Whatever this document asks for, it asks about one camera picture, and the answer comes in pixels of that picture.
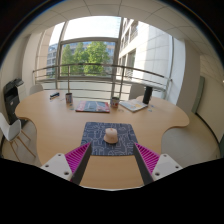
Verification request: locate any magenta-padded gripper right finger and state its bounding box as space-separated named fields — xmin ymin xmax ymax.
xmin=132 ymin=142 xmax=184 ymax=186

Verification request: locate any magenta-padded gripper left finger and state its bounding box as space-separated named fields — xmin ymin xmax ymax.
xmin=39 ymin=142 xmax=93 ymax=185

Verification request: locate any beige computer mouse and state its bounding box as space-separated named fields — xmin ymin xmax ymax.
xmin=103 ymin=127 xmax=119 ymax=145

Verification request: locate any dark blue patterned mouse pad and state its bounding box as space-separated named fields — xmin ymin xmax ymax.
xmin=80 ymin=121 xmax=139 ymax=157

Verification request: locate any red magazine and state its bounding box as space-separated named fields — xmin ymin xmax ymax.
xmin=74 ymin=100 xmax=111 ymax=114

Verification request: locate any white and blue booklet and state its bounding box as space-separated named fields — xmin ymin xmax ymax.
xmin=119 ymin=98 xmax=149 ymax=113

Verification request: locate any black cylindrical speaker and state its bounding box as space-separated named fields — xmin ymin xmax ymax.
xmin=142 ymin=85 xmax=154 ymax=105

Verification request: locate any black and blue box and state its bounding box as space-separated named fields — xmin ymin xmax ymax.
xmin=49 ymin=91 xmax=61 ymax=100

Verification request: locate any white chair with wooden legs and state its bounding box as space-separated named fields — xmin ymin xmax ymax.
xmin=0 ymin=112 xmax=37 ymax=163

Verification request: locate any black office printer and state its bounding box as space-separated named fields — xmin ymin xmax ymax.
xmin=2 ymin=78 xmax=25 ymax=126

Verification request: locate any grey metal railing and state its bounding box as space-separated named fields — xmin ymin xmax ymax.
xmin=32 ymin=63 xmax=173 ymax=101

